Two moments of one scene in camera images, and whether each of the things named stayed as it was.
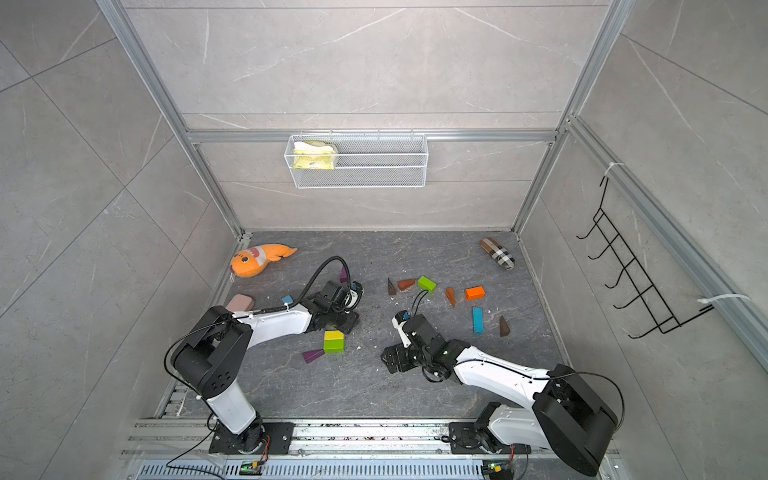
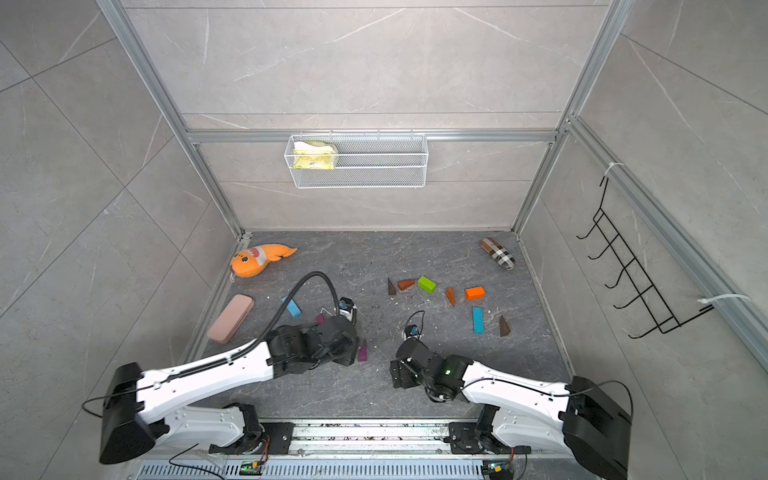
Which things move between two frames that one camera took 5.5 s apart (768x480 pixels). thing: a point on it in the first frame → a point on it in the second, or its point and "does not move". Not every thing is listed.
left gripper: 352,322 → 349,356
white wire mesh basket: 358,160 does not move
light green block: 426,284 does not move
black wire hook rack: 657,311 does not move
